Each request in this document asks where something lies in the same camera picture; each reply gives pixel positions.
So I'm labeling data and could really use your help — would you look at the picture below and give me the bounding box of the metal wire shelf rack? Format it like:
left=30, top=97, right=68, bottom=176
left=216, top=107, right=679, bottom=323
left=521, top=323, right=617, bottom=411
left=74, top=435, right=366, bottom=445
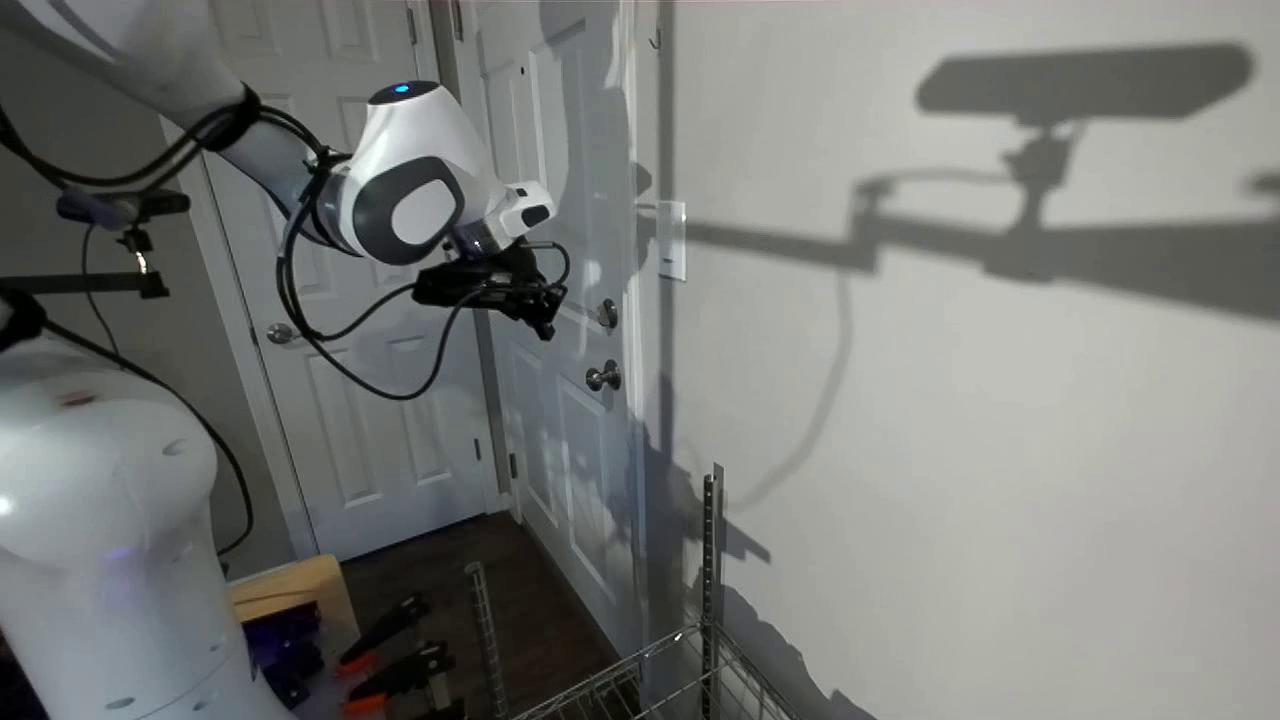
left=461, top=459, right=807, bottom=720

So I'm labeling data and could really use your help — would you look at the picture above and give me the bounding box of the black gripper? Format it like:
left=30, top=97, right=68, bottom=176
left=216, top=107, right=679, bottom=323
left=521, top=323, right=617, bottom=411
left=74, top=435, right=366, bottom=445
left=453, top=231, right=577, bottom=342

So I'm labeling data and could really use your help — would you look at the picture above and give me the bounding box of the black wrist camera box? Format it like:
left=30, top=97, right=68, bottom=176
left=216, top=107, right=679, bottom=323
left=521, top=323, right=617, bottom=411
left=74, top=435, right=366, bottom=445
left=406, top=259, right=498, bottom=310

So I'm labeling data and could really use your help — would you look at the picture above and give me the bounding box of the wooden box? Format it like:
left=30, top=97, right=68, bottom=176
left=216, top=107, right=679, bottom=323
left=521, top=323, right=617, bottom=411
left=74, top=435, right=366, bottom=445
left=220, top=547, right=358, bottom=648

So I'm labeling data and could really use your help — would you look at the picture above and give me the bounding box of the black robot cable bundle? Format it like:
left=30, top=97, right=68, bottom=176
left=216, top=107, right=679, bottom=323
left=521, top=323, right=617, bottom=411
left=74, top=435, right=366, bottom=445
left=0, top=83, right=470, bottom=407

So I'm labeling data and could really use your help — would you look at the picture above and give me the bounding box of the white closed panel door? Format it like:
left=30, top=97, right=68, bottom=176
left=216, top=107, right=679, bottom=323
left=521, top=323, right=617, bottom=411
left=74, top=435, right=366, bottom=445
left=125, top=0, right=521, bottom=565

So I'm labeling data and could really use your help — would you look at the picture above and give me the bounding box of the dark door knob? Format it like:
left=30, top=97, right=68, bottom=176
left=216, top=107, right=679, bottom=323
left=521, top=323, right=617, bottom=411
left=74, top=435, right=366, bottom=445
left=582, top=355, right=626, bottom=399

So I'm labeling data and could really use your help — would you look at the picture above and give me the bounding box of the blue plastic object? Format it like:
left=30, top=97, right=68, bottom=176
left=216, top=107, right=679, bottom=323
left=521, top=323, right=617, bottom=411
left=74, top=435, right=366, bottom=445
left=245, top=599, right=333, bottom=713

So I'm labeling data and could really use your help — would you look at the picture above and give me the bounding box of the thin black floor cable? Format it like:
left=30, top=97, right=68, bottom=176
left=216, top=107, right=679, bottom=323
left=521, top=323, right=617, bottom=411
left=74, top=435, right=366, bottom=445
left=0, top=293, right=258, bottom=558

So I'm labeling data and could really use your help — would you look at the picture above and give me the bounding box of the white light switch plate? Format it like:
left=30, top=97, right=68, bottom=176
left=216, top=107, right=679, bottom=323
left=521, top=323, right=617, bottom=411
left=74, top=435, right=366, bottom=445
left=651, top=195, right=691, bottom=284

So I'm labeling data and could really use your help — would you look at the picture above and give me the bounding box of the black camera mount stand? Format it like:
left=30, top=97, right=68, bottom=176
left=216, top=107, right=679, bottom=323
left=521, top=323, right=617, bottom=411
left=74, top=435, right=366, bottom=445
left=0, top=183, right=197, bottom=305

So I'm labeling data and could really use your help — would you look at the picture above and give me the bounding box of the red black clamp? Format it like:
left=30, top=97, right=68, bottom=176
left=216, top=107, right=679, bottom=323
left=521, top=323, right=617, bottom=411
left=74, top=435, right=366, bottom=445
left=336, top=639, right=461, bottom=720
left=333, top=590, right=431, bottom=684

